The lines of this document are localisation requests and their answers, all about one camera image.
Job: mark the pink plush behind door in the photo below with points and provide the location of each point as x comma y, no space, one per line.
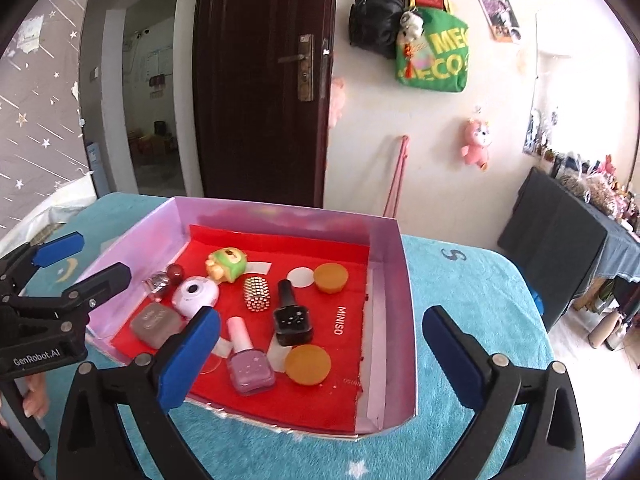
337,102

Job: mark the green tote bag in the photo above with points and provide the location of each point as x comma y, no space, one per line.
440,65

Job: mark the white plastic sheet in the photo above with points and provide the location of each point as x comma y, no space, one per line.
45,205

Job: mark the dark cloth covered table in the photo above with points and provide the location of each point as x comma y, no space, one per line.
555,240

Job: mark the purple cardboard box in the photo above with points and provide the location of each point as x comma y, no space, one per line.
390,310

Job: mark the green and yellow toy figure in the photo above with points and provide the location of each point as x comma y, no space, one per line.
227,266

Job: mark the beige thermos flask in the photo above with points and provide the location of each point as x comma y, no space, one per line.
606,330

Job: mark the person's left hand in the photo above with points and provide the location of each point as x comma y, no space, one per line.
36,397

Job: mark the large amber round block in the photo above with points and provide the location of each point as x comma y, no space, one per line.
308,365

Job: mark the dark red ball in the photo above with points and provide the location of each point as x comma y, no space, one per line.
160,285

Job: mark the pink stick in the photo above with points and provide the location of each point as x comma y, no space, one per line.
397,175

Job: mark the pink nail polish bottle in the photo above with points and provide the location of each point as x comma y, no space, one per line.
250,365

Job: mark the red paper box liner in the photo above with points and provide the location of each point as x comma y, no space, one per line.
340,360

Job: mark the black nail polish bottle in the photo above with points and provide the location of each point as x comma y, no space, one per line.
292,322

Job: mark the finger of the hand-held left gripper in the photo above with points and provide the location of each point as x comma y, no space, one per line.
57,250
107,282

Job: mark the teal moon print blanket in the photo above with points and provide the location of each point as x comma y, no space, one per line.
475,285

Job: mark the dark brown wooden door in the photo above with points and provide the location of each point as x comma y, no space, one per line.
250,110

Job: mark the wall mirror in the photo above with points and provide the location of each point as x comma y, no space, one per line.
555,85

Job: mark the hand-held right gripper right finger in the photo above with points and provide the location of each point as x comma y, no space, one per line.
452,360

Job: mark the wall photo print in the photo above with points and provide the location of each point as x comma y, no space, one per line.
500,17

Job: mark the pink round pocket device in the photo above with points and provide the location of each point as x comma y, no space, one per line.
194,296

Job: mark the pink plush toy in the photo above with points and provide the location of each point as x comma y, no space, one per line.
477,142

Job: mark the row of small table items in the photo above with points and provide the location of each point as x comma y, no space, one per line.
595,190

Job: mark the gold studded cylinder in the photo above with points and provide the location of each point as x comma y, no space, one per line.
257,294

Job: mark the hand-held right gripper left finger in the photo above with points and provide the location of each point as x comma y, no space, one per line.
187,360

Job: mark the small amber round block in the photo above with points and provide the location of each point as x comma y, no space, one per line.
331,279

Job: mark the brown earbud case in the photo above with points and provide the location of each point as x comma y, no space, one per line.
156,325

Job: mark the red tassel charm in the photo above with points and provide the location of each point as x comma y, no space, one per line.
412,60

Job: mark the black backpack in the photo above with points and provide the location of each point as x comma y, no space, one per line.
375,20

